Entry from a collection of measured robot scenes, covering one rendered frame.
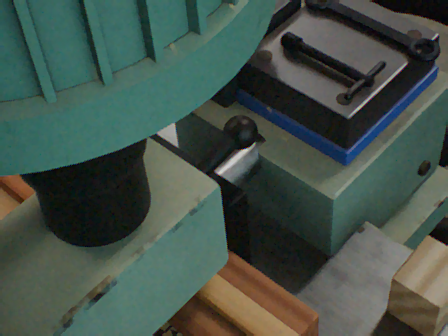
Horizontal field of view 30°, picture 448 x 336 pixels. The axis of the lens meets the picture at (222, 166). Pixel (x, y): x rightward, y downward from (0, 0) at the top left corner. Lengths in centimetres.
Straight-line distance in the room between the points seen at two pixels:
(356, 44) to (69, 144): 32
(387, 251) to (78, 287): 24
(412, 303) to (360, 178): 8
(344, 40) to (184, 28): 30
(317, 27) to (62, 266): 24
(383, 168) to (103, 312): 23
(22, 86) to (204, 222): 20
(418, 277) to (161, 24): 30
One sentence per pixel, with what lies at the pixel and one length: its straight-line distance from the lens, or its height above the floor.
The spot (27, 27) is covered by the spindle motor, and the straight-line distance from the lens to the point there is 21.
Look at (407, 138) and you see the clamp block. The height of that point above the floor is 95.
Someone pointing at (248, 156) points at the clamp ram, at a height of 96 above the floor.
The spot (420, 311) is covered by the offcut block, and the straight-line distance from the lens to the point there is 50.
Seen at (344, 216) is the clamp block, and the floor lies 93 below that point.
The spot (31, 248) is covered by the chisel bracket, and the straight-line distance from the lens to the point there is 40.
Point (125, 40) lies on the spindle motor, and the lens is 23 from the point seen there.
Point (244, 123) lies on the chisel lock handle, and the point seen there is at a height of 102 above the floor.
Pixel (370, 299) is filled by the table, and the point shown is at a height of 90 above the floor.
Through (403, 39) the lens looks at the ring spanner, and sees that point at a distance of 53.
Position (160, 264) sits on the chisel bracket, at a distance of 40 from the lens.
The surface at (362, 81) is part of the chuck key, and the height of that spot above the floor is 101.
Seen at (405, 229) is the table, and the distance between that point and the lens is 60.
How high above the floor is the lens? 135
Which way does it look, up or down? 49 degrees down
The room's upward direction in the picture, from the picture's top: 6 degrees counter-clockwise
